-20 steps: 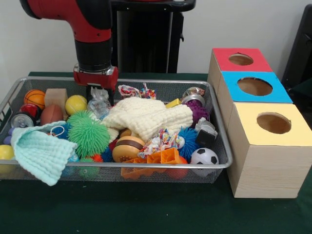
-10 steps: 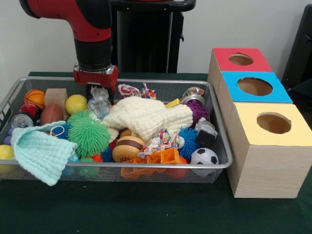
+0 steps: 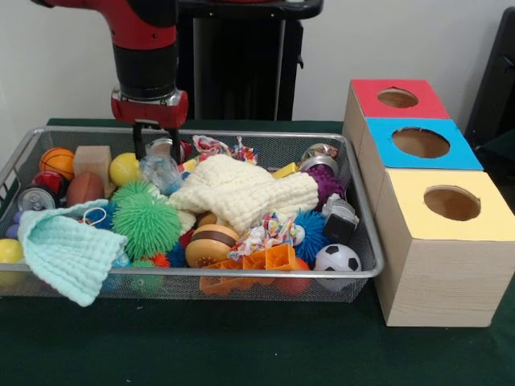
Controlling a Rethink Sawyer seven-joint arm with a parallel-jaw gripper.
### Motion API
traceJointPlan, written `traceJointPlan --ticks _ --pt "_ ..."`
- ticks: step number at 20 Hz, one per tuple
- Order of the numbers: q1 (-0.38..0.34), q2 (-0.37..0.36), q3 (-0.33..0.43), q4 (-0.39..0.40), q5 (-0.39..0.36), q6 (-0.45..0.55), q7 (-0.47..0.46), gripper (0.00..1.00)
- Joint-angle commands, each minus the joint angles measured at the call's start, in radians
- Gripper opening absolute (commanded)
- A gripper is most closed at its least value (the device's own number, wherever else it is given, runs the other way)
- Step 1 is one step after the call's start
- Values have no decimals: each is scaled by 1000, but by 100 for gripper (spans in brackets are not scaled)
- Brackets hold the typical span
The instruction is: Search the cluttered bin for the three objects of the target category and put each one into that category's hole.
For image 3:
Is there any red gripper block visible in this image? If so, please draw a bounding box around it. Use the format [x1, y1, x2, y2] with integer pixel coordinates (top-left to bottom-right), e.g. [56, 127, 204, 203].
[110, 88, 191, 166]

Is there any small silver tin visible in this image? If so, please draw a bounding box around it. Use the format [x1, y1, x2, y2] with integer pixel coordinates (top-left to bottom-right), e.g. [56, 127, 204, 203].
[146, 137, 187, 158]

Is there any yellow ball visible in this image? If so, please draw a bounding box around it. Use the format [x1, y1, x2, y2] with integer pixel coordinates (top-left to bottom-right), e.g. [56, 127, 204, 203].
[109, 153, 142, 188]

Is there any cream yellow cloth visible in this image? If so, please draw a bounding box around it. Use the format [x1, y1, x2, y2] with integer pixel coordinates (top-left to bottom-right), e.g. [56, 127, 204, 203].
[169, 155, 320, 235]

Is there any mint green cloth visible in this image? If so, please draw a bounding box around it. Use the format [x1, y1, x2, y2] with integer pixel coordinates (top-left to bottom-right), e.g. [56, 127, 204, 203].
[18, 199, 129, 309]

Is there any clear shallow bin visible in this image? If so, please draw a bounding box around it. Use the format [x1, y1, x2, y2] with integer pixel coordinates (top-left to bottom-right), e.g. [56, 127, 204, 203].
[0, 126, 385, 303]

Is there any wooden box with three holes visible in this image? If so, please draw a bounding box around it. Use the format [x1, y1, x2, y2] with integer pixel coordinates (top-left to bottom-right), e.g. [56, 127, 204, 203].
[342, 78, 515, 328]

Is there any pale wooden block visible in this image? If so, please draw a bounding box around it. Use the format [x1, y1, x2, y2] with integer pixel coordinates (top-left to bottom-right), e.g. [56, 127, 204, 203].
[73, 146, 113, 187]

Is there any colourful dotted cloth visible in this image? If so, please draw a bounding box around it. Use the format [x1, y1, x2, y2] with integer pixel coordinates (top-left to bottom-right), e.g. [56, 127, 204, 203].
[192, 135, 260, 166]

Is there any small green spiky ball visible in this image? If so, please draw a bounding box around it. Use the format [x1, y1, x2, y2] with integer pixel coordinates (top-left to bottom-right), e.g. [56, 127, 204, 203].
[109, 181, 183, 261]

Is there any small orange basketball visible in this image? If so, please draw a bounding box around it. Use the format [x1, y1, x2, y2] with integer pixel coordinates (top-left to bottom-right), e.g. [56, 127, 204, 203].
[39, 147, 77, 182]

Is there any toy burger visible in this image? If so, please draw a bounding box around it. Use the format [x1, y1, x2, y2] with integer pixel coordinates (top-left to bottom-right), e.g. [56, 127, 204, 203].
[184, 224, 241, 269]

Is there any colourful dotted packet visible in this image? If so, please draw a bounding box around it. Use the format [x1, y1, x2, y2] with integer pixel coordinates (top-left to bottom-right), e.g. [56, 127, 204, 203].
[228, 211, 306, 262]

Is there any orange plastic toy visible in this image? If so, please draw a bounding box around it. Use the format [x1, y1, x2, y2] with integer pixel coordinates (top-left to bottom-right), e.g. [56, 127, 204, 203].
[199, 244, 301, 296]

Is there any black and white soccer ball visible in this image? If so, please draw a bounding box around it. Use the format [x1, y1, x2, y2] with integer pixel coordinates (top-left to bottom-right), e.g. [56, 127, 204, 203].
[314, 244, 362, 278]

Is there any dark green table cloth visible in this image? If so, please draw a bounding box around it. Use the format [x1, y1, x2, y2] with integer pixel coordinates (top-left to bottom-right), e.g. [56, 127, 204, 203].
[0, 118, 515, 386]

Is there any black stand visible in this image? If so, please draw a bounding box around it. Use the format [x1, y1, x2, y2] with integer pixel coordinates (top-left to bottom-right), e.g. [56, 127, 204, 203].
[465, 6, 515, 162]

